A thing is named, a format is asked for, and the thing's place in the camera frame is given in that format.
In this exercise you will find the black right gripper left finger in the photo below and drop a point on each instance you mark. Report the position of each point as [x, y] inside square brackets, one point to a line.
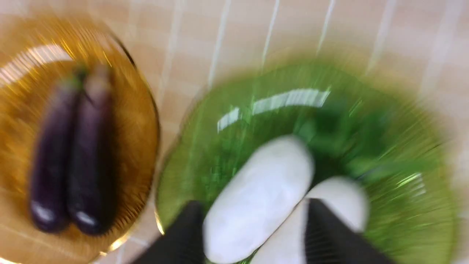
[182, 243]

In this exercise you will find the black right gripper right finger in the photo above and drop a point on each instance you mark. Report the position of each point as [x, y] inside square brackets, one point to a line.
[327, 240]

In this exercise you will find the white radish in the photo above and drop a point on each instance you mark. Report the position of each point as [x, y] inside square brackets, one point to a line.
[341, 195]
[258, 199]

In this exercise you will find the purple eggplant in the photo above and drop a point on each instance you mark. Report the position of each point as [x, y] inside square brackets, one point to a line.
[91, 187]
[47, 204]

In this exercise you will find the green glass plate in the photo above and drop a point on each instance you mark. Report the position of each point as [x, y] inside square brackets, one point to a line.
[364, 131]

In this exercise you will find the checkered beige tablecloth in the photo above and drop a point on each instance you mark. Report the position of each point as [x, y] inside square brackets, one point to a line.
[184, 46]

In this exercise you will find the amber glass plate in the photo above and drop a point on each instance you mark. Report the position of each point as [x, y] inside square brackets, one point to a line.
[35, 53]

